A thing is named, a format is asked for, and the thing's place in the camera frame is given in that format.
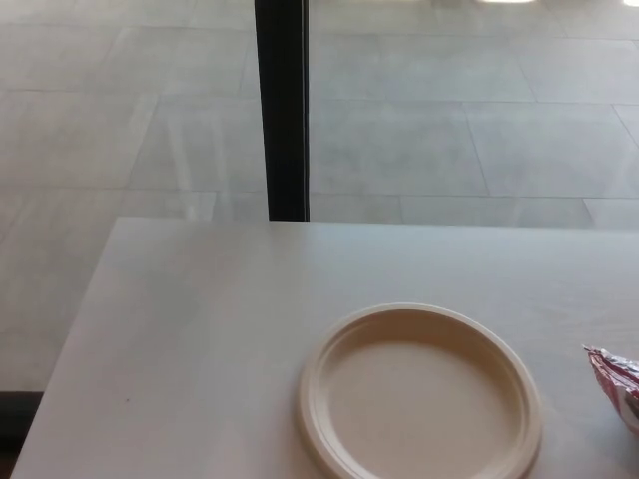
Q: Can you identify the red blue sunflower seed bag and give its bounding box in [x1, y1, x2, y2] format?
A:
[581, 343, 639, 434]

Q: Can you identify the beige round paper plate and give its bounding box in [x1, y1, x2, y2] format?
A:
[298, 301, 544, 479]

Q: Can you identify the black vertical window frame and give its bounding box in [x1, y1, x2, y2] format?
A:
[253, 0, 313, 223]

